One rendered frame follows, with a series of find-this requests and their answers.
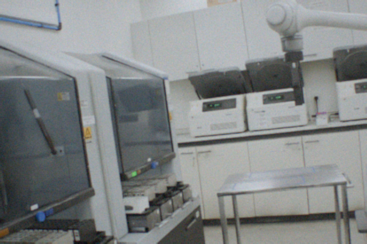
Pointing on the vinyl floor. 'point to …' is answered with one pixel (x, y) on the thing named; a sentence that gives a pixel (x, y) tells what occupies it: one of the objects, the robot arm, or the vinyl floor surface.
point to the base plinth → (278, 218)
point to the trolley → (270, 177)
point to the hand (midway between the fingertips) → (299, 102)
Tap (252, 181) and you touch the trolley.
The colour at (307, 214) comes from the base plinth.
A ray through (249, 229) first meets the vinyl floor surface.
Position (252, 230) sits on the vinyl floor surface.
